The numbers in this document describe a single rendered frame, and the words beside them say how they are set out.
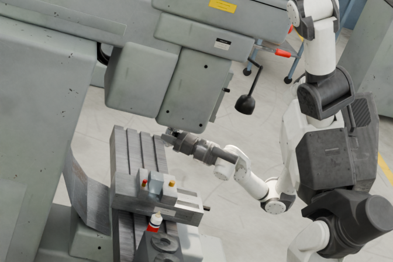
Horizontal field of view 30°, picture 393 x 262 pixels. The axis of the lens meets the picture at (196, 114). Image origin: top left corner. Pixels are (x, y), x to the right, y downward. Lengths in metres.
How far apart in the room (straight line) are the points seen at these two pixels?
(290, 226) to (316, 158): 2.72
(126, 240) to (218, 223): 2.08
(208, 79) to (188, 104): 0.12
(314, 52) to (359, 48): 5.10
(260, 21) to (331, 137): 0.45
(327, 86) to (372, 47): 4.82
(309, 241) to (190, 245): 0.72
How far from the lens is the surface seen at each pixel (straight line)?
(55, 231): 2.90
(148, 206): 2.77
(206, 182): 5.04
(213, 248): 3.13
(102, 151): 4.95
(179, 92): 2.52
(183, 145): 2.67
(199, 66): 2.49
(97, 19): 2.38
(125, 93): 2.49
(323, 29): 2.08
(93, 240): 2.76
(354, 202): 2.19
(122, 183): 2.79
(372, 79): 7.07
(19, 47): 2.31
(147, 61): 2.44
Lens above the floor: 2.48
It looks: 25 degrees down
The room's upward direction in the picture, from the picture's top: 22 degrees clockwise
